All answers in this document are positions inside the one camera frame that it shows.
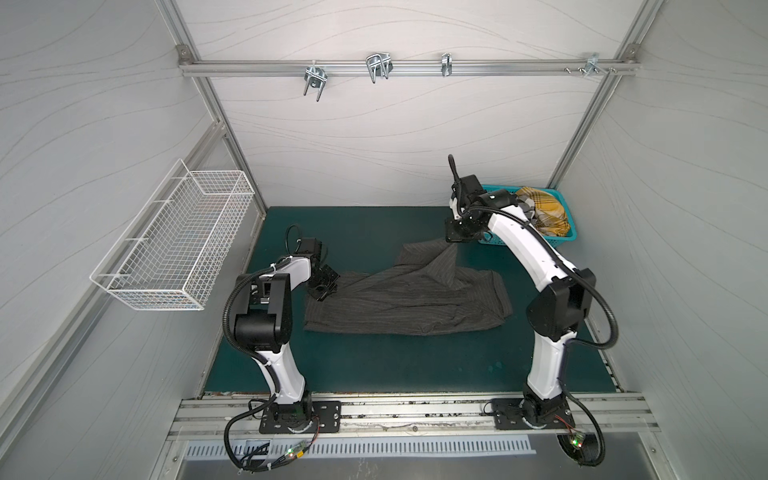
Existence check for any dark grey pinstriped shirt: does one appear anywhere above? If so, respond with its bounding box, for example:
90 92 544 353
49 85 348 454
304 240 513 336

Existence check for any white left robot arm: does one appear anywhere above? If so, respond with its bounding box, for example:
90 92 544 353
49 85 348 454
222 237 341 434

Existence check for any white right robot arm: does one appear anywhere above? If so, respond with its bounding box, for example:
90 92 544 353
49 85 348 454
446 174 595 429

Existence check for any teal plastic laundry basket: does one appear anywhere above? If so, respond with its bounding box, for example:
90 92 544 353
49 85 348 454
482 184 577 248

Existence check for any yellow plaid shirt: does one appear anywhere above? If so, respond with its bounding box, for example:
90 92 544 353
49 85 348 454
515 187 571 237

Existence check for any metal clamp hook middle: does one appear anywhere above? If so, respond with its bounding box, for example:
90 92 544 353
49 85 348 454
365 52 393 84

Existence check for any metal clamp hook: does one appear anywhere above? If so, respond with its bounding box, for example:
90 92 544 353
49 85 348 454
365 52 393 84
303 63 328 102

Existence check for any metal clamp hook left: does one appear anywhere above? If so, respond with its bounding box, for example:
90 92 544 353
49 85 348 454
303 63 328 102

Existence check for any white vent grille strip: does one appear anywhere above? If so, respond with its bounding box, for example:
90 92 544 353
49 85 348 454
184 434 537 461

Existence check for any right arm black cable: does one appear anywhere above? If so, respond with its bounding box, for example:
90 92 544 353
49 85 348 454
446 154 620 468

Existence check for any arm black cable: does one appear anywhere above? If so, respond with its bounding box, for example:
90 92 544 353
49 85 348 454
446 154 620 468
220 224 319 474

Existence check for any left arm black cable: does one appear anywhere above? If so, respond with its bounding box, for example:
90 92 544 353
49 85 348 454
220 224 319 474

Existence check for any small metal ring clamp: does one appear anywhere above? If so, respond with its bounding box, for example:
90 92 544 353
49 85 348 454
441 53 453 77

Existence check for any white wire wall basket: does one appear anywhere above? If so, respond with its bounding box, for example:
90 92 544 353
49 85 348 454
90 159 254 311

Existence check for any metal bracket right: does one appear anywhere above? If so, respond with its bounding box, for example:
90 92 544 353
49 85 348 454
564 53 618 78

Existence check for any aluminium horizontal rail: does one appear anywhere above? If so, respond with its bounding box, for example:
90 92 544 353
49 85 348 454
179 57 641 78

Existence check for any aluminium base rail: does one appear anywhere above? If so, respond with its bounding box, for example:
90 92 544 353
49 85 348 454
167 392 661 440

